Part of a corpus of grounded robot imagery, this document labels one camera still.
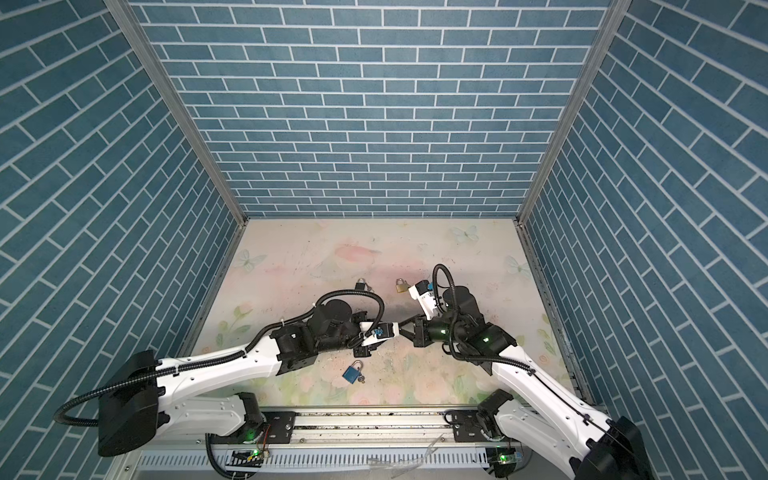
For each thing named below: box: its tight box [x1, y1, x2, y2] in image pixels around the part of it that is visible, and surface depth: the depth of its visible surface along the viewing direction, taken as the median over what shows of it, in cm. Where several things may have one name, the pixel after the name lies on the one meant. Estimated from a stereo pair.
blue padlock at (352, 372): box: [342, 360, 363, 384], surface depth 84 cm
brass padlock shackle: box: [395, 278, 410, 293], surface depth 104 cm
